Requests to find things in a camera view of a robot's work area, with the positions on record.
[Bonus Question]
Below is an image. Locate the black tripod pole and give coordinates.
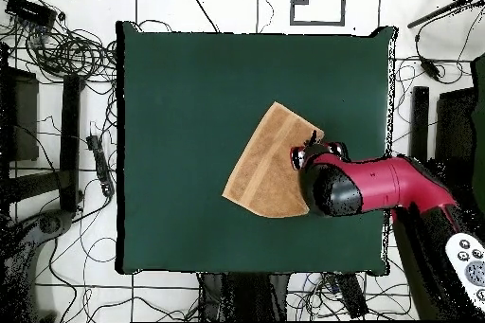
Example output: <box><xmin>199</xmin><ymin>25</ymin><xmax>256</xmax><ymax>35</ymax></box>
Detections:
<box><xmin>406</xmin><ymin>0</ymin><xmax>485</xmax><ymax>29</ymax></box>

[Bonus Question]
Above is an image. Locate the grey rectangular floor frame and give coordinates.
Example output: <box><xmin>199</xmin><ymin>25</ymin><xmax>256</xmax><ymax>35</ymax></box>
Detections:
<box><xmin>290</xmin><ymin>0</ymin><xmax>347</xmax><ymax>27</ymax></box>

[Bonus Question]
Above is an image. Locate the dark flat panel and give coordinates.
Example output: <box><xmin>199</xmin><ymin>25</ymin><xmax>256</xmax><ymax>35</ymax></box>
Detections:
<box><xmin>434</xmin><ymin>87</ymin><xmax>477</xmax><ymax>167</ymax></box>
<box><xmin>0</xmin><ymin>66</ymin><xmax>40</xmax><ymax>162</ymax></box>

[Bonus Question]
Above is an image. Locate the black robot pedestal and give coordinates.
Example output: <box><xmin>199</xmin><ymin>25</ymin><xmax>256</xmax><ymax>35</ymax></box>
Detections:
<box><xmin>196</xmin><ymin>272</ymin><xmax>290</xmax><ymax>322</ymax></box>

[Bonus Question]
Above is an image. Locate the black swivel chair base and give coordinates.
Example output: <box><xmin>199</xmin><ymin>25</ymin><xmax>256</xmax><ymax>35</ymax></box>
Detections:
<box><xmin>7</xmin><ymin>208</ymin><xmax>75</xmax><ymax>248</ymax></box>

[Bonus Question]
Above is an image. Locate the dark green table cloth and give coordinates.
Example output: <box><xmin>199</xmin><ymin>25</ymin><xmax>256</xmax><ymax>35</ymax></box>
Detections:
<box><xmin>115</xmin><ymin>20</ymin><xmax>399</xmax><ymax>277</ymax></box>

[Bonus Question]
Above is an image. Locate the black stand leg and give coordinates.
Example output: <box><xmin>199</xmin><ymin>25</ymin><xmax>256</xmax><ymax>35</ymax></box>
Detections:
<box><xmin>59</xmin><ymin>74</ymin><xmax>82</xmax><ymax>214</ymax></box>
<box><xmin>410</xmin><ymin>85</ymin><xmax>431</xmax><ymax>163</ymax></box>

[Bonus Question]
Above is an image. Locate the black network switch box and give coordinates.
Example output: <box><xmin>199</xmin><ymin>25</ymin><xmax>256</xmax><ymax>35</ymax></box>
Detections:
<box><xmin>5</xmin><ymin>0</ymin><xmax>58</xmax><ymax>29</ymax></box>

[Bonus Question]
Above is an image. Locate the black coiled cable tangle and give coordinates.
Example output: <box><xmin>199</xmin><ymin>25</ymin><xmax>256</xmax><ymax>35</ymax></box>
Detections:
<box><xmin>22</xmin><ymin>27</ymin><xmax>117</xmax><ymax>82</ymax></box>

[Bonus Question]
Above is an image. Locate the black power adapter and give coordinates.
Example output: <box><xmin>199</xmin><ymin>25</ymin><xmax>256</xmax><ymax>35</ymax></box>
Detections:
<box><xmin>419</xmin><ymin>56</ymin><xmax>441</xmax><ymax>82</ymax></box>

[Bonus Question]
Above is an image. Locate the black power strip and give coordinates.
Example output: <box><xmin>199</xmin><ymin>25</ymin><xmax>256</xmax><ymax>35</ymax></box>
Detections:
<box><xmin>334</xmin><ymin>272</ymin><xmax>369</xmax><ymax>319</ymax></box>
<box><xmin>85</xmin><ymin>134</ymin><xmax>116</xmax><ymax>198</ymax></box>

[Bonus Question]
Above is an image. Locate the tan terry towel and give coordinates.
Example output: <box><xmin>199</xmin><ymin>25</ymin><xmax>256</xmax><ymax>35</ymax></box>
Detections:
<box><xmin>221</xmin><ymin>100</ymin><xmax>326</xmax><ymax>219</ymax></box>

